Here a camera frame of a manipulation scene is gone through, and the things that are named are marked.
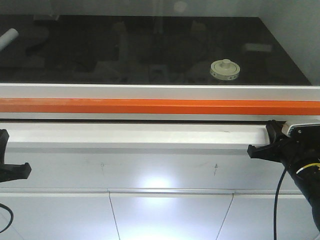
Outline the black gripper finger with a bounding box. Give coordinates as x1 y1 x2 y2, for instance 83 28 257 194
0 162 32 182
0 129 10 165

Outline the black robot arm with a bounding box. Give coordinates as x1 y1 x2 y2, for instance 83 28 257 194
247 120 320 239

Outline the glass jar with beige lid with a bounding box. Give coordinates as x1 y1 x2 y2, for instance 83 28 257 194
209 59 241 81

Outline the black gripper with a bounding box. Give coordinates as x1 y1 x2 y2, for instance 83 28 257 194
247 120 320 175

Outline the rolled white paper sheet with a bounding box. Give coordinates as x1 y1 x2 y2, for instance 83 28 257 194
0 28 19 51

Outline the white fume hood base cabinet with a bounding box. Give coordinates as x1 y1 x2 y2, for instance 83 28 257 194
0 122 283 240

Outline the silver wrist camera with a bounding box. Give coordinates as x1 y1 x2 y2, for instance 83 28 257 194
281 119 320 137

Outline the orange and white sash handle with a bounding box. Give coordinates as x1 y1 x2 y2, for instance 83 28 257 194
0 83 320 121

